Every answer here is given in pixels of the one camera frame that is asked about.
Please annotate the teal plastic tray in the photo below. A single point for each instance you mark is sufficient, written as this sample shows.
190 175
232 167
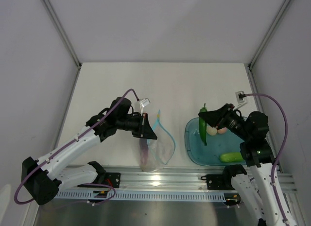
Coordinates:
216 145

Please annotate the frame post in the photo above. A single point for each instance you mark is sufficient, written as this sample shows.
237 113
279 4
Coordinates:
61 31
280 15

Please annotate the aluminium rail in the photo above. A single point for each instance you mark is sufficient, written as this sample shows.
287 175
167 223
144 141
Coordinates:
168 179

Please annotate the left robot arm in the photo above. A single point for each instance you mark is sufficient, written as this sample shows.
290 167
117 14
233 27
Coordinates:
44 177

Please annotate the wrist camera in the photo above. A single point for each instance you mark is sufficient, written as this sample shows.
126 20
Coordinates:
143 103
241 99

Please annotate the right frame post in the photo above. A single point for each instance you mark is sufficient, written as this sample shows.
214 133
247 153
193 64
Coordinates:
280 15

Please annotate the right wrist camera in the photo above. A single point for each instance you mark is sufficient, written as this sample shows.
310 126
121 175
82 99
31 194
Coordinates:
241 99

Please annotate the left frame post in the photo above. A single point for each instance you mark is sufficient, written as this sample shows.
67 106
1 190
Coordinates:
61 31

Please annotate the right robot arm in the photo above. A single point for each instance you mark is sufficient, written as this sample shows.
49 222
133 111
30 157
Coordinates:
265 202

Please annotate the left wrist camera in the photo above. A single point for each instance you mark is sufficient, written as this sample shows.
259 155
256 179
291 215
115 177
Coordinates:
143 103

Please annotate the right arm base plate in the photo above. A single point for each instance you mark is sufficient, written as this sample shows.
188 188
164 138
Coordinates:
216 182

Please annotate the pink egg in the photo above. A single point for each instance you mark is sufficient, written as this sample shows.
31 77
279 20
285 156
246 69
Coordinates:
222 131

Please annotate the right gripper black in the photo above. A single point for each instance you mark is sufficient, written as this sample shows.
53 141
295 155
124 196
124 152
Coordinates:
218 116

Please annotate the purple eggplant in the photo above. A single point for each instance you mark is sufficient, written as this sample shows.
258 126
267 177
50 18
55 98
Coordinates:
143 151

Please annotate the green cucumber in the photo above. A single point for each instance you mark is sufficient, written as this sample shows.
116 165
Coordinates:
231 157

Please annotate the white egg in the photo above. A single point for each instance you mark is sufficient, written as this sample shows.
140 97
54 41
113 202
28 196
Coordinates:
211 131

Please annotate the clear zip top bag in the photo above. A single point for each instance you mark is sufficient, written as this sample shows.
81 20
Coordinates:
161 150

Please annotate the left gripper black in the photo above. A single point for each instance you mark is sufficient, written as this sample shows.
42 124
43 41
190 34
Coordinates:
144 130

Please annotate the green chili pepper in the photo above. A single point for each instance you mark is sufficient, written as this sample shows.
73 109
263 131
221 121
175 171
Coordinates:
203 130

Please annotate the white slotted cable duct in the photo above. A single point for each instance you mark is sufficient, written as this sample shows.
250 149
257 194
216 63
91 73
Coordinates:
143 196

